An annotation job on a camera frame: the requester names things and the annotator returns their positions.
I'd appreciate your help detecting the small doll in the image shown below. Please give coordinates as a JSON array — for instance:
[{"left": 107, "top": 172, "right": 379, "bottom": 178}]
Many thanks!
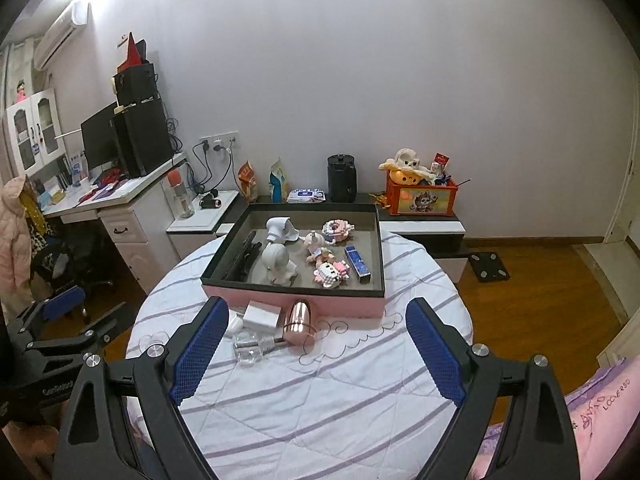
[{"left": 303, "top": 230, "right": 337, "bottom": 266}]

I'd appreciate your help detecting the white glass-door cabinet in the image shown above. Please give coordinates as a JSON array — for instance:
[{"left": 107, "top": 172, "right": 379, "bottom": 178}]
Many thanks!
[{"left": 5, "top": 89, "right": 67, "bottom": 177}]

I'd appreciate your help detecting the white desk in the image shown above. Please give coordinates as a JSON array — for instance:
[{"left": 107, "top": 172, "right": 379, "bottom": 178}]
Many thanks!
[{"left": 42, "top": 152, "right": 188, "bottom": 291}]

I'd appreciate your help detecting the white wet wipes pack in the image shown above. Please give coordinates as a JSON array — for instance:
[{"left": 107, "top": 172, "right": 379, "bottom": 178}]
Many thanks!
[{"left": 287, "top": 189, "right": 329, "bottom": 205}]

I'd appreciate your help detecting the orange toy crate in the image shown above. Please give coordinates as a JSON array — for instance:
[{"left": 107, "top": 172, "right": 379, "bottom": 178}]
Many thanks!
[{"left": 385, "top": 172, "right": 459, "bottom": 217}]

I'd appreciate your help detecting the small white box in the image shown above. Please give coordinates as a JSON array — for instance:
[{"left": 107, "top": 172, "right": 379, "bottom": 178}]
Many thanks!
[{"left": 243, "top": 301, "right": 287, "bottom": 333}]

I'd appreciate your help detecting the black computer monitor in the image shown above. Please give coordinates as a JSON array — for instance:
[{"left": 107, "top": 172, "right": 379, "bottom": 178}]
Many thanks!
[{"left": 81, "top": 102, "right": 121, "bottom": 168}]

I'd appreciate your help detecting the black remote control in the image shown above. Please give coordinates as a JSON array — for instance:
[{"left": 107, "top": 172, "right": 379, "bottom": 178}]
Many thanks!
[{"left": 235, "top": 240, "right": 264, "bottom": 282}]

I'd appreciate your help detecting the white cable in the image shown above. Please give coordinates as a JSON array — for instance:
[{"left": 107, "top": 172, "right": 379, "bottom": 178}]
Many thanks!
[{"left": 215, "top": 147, "right": 236, "bottom": 193}]

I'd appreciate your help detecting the red cloth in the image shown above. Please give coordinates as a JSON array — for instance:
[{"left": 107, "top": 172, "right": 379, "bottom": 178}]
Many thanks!
[{"left": 92, "top": 167, "right": 126, "bottom": 188}]

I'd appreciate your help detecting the clear bottle with orange cap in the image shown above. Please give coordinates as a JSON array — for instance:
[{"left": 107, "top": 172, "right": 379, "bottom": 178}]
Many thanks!
[{"left": 172, "top": 170, "right": 195, "bottom": 219}]

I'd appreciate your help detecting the plush toy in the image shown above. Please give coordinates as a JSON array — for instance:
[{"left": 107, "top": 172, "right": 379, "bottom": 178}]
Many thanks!
[{"left": 378, "top": 148, "right": 437, "bottom": 185}]

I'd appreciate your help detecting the blue rectangular bar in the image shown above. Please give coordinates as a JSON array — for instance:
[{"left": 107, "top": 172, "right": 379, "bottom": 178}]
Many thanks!
[{"left": 344, "top": 245, "right": 372, "bottom": 283}]

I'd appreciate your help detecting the black computer tower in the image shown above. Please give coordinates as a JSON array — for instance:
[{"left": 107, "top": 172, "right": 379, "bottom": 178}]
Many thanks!
[{"left": 112, "top": 97, "right": 173, "bottom": 178}]

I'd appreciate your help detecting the small pink cat toy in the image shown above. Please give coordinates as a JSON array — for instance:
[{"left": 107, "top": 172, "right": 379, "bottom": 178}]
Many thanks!
[{"left": 321, "top": 218, "right": 355, "bottom": 243}]

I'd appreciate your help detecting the black cable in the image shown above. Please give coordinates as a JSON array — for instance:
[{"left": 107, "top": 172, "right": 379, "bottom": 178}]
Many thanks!
[{"left": 189, "top": 145, "right": 213, "bottom": 193}]

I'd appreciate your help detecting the white air conditioner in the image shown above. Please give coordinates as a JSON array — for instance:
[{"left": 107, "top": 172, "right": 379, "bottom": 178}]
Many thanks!
[{"left": 34, "top": 2, "right": 89, "bottom": 69}]

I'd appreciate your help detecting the red paper item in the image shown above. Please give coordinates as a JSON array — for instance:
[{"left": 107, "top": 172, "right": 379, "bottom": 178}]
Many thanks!
[{"left": 117, "top": 32, "right": 148, "bottom": 73}]

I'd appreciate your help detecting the white door frame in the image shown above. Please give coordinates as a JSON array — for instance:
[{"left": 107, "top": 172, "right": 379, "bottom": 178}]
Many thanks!
[{"left": 602, "top": 125, "right": 640, "bottom": 261}]

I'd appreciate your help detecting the black comb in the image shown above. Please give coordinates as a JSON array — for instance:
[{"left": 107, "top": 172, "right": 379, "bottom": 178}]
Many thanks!
[{"left": 222, "top": 230, "right": 257, "bottom": 278}]

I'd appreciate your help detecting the black office chair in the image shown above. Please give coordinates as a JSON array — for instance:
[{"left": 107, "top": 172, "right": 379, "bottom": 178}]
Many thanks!
[{"left": 30, "top": 240, "right": 113, "bottom": 321}]

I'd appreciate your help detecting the striped white tablecloth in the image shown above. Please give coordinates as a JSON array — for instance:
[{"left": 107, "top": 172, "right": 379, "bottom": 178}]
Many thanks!
[{"left": 125, "top": 232, "right": 475, "bottom": 480}]

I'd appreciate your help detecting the orange snack bag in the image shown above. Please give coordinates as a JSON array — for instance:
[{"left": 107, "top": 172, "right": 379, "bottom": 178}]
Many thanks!
[{"left": 237, "top": 161, "right": 259, "bottom": 201}]

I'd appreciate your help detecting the white wall socket strip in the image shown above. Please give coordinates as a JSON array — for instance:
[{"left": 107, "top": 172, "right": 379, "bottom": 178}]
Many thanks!
[{"left": 200, "top": 132, "right": 239, "bottom": 153}]

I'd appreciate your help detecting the black kettle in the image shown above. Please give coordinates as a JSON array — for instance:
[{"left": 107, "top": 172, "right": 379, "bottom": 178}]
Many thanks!
[{"left": 327, "top": 154, "right": 359, "bottom": 204}]

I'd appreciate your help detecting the pink brick toy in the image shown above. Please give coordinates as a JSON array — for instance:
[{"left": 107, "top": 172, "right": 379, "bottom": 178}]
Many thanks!
[{"left": 313, "top": 260, "right": 349, "bottom": 289}]

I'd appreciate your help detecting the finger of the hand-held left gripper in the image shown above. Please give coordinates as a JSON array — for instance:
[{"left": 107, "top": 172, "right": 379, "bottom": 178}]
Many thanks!
[
  {"left": 52, "top": 296, "right": 231, "bottom": 480},
  {"left": 10, "top": 285, "right": 87, "bottom": 334},
  {"left": 25, "top": 301, "right": 129, "bottom": 361},
  {"left": 405, "top": 297, "right": 584, "bottom": 480}
]

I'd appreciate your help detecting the pink bed sheet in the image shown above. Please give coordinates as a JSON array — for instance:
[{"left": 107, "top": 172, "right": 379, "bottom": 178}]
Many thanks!
[{"left": 472, "top": 355, "right": 640, "bottom": 480}]

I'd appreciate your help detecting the blue and white bag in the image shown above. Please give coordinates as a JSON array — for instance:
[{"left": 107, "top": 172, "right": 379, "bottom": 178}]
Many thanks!
[{"left": 269, "top": 157, "right": 289, "bottom": 203}]

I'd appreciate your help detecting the pink coat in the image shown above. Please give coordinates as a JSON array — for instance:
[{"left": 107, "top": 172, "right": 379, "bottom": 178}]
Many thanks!
[{"left": 0, "top": 177, "right": 38, "bottom": 301}]

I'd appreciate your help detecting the black bathroom scale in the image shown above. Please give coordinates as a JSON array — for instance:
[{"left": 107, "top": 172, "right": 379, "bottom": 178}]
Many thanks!
[{"left": 467, "top": 252, "right": 512, "bottom": 284}]

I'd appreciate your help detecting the white side cabinet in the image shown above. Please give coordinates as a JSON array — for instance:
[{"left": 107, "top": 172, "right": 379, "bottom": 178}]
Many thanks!
[{"left": 166, "top": 190, "right": 241, "bottom": 261}]

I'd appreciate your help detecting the white astronaut figurine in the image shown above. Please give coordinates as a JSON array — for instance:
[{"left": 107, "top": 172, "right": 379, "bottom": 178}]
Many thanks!
[{"left": 261, "top": 242, "right": 300, "bottom": 287}]

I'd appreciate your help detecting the rose gold metal cylinder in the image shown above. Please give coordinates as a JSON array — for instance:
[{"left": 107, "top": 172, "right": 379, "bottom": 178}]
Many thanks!
[{"left": 281, "top": 299, "right": 317, "bottom": 353}]

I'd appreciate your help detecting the low cabinet with black top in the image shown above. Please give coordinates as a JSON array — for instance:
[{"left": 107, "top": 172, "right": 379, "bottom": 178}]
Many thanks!
[{"left": 216, "top": 192, "right": 471, "bottom": 273}]

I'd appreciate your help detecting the pink box with black rim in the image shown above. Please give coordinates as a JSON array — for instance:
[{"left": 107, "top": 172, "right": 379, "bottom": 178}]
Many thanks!
[{"left": 201, "top": 202, "right": 386, "bottom": 320}]

